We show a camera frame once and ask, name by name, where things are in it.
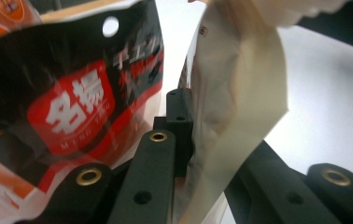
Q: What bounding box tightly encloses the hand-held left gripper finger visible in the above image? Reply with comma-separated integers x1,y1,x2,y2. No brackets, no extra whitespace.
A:
153,88,195,178

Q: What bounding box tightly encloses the cream snack packet red base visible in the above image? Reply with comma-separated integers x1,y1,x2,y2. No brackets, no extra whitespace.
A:
174,0,351,224

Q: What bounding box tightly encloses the red and black snack packet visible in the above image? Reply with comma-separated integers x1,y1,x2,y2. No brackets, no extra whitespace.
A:
0,0,166,224

